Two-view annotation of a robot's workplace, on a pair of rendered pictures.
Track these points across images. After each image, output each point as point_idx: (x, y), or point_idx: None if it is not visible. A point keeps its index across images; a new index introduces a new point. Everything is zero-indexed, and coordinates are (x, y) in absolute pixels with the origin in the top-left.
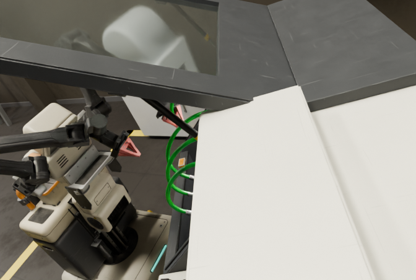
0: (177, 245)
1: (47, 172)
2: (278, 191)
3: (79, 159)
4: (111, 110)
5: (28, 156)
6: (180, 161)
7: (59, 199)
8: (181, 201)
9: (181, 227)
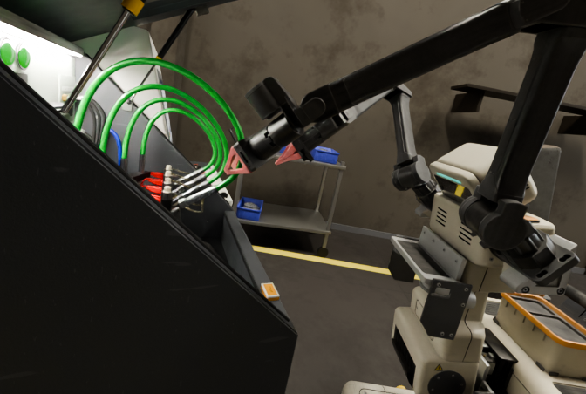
0: (227, 219)
1: (398, 179)
2: None
3: (442, 241)
4: (484, 240)
5: (416, 155)
6: (273, 290)
7: (500, 322)
8: (240, 246)
9: (231, 236)
